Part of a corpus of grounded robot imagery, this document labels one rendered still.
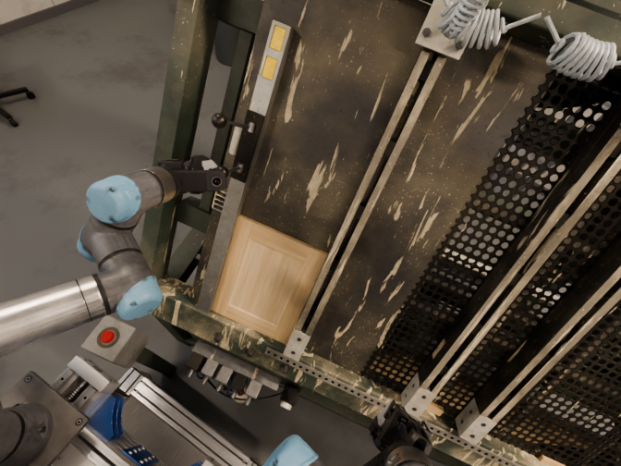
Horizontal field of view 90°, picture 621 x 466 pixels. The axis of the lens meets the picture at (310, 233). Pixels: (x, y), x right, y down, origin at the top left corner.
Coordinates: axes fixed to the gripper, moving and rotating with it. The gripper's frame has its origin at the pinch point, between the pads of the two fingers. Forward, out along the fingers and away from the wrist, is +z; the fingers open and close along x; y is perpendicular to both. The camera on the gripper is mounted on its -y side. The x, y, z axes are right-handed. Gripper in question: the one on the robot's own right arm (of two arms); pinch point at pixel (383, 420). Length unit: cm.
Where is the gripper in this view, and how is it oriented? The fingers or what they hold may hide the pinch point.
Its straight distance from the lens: 83.2
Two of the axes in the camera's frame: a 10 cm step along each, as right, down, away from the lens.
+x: -8.3, -5.3, 1.4
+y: 5.4, -8.4, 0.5
